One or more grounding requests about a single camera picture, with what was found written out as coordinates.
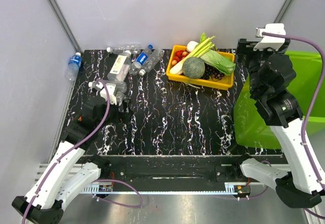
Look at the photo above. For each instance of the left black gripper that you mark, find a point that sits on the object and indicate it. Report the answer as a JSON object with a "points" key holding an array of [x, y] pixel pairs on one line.
{"points": [[124, 117]]}

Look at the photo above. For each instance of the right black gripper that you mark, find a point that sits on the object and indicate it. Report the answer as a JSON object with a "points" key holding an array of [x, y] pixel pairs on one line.
{"points": [[246, 47]]}

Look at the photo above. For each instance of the clear bottle horizontal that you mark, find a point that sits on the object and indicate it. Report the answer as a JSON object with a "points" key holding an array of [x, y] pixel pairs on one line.
{"points": [[121, 88]]}

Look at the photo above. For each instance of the beige label clear bottle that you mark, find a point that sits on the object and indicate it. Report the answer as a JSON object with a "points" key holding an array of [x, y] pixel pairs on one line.
{"points": [[120, 67]]}

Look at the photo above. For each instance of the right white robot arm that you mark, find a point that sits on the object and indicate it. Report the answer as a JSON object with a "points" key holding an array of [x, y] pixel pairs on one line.
{"points": [[302, 186]]}

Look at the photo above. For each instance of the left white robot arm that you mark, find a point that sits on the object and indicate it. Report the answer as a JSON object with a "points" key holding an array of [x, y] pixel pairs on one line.
{"points": [[52, 193]]}

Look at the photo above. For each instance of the green plastic bin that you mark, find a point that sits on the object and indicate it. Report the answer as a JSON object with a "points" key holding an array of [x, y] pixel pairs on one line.
{"points": [[277, 91]]}

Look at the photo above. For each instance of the napa cabbage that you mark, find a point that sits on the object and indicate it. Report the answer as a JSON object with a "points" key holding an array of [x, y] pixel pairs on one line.
{"points": [[221, 63]]}

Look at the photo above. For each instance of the yellow plastic tray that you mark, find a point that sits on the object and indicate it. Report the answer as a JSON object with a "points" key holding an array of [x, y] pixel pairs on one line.
{"points": [[224, 84]]}

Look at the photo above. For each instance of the dark grape bunch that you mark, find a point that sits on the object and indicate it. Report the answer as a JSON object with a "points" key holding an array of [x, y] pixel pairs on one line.
{"points": [[212, 73]]}

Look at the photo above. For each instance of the celery stalks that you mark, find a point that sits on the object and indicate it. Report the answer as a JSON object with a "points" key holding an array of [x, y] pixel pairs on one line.
{"points": [[205, 46]]}

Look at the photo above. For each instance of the black marble mat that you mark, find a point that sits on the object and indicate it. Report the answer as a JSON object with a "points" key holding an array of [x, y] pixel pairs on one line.
{"points": [[172, 118]]}

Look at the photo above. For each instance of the green netted melon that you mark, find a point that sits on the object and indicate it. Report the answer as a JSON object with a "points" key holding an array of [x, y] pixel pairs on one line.
{"points": [[193, 68]]}

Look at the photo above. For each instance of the white mushroom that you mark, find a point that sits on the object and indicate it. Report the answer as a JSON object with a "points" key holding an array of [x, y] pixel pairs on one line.
{"points": [[191, 46]]}

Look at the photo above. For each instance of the Pepsi bottle on table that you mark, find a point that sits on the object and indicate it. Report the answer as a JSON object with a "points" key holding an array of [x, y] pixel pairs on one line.
{"points": [[137, 64]]}

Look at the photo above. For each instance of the clear crushed bottle right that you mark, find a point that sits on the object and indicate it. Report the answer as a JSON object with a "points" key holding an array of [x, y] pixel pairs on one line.
{"points": [[151, 61]]}

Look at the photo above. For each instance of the clear bottle at back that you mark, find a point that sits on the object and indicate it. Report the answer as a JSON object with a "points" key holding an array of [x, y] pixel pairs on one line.
{"points": [[132, 48]]}

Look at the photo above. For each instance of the red strawberries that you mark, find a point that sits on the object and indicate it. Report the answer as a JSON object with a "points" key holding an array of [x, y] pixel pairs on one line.
{"points": [[179, 55]]}

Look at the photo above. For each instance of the white radish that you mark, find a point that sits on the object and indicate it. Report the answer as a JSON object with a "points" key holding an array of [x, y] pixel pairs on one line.
{"points": [[177, 69]]}

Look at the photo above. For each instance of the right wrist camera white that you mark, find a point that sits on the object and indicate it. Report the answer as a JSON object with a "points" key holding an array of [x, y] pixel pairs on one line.
{"points": [[268, 41]]}

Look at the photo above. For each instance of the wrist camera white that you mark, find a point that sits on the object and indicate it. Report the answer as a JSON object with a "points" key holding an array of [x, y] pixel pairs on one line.
{"points": [[110, 94], [268, 41]]}

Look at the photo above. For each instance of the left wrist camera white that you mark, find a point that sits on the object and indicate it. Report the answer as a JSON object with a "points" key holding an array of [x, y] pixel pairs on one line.
{"points": [[110, 94]]}

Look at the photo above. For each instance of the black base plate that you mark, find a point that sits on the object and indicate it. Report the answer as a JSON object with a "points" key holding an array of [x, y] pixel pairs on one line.
{"points": [[151, 172]]}

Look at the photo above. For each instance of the Pepsi bottle by wall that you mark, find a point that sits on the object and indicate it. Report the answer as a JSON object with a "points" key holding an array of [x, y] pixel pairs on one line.
{"points": [[73, 67]]}

